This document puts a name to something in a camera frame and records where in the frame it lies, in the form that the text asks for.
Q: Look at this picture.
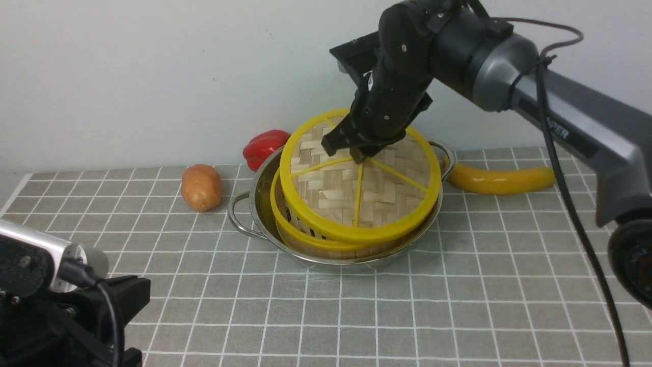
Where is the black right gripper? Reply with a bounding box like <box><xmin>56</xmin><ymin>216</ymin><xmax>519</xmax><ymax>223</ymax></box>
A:
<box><xmin>321</xmin><ymin>1</ymin><xmax>461</xmax><ymax>163</ymax></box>

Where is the yellow woven bamboo steamer lid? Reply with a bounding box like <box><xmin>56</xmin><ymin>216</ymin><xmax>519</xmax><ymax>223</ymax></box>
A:
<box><xmin>277</xmin><ymin>109</ymin><xmax>443</xmax><ymax>244</ymax></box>

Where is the yellow rimmed bamboo steamer basket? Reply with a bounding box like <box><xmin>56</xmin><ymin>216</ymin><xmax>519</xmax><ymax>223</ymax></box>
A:
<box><xmin>269</xmin><ymin>172</ymin><xmax>442</xmax><ymax>261</ymax></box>

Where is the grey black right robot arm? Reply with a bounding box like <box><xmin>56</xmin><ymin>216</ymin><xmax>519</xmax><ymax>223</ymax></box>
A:
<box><xmin>321</xmin><ymin>1</ymin><xmax>651</xmax><ymax>307</ymax></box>

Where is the stainless steel pot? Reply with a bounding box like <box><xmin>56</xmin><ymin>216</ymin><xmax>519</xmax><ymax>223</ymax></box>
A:
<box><xmin>227</xmin><ymin>148</ymin><xmax>444</xmax><ymax>274</ymax></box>

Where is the yellow plastic banana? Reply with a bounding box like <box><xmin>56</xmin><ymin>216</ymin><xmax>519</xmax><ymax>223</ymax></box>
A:
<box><xmin>447</xmin><ymin>163</ymin><xmax>556</xmax><ymax>195</ymax></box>

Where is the red bell pepper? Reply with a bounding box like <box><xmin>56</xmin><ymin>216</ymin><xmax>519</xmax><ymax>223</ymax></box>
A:
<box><xmin>242</xmin><ymin>129</ymin><xmax>290</xmax><ymax>172</ymax></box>

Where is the brown potato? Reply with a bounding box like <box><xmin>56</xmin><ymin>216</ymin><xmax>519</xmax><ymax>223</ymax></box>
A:
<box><xmin>181</xmin><ymin>164</ymin><xmax>222</xmax><ymax>212</ymax></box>

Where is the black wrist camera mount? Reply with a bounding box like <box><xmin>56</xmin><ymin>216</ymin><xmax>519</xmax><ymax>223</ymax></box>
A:
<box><xmin>329</xmin><ymin>31</ymin><xmax>380</xmax><ymax>87</ymax></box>

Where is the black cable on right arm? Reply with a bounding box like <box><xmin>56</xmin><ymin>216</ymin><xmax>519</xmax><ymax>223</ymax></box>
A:
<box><xmin>474</xmin><ymin>0</ymin><xmax>632</xmax><ymax>367</ymax></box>

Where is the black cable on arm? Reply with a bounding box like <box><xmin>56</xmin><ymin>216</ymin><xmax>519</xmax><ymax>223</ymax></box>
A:
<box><xmin>474</xmin><ymin>0</ymin><xmax>632</xmax><ymax>367</ymax></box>
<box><xmin>59</xmin><ymin>260</ymin><xmax>125</xmax><ymax>367</ymax></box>

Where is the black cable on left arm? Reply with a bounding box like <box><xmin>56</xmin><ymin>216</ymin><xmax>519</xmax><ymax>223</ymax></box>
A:
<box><xmin>59</xmin><ymin>260</ymin><xmax>125</xmax><ymax>367</ymax></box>

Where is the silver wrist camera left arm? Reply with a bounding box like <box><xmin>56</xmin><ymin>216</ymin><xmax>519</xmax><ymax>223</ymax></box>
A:
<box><xmin>2</xmin><ymin>219</ymin><xmax>108</xmax><ymax>297</ymax></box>

